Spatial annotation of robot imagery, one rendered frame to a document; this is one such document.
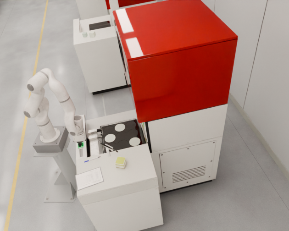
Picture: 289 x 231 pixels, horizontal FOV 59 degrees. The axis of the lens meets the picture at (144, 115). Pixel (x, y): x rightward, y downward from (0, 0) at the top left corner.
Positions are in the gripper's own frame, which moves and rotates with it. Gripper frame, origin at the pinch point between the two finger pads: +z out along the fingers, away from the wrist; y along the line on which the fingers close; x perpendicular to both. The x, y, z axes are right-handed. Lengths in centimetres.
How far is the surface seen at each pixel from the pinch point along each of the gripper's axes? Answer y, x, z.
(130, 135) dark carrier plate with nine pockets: -46.0, -3.9, -1.2
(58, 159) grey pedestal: 23.5, -16.7, 39.6
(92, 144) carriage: -10.9, -5.7, 8.2
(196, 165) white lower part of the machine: -113, 15, 32
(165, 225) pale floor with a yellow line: -79, 48, 84
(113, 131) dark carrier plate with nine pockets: -31.0, -14.0, 2.0
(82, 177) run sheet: -1.3, 34.2, 1.2
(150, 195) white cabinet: -55, 50, 16
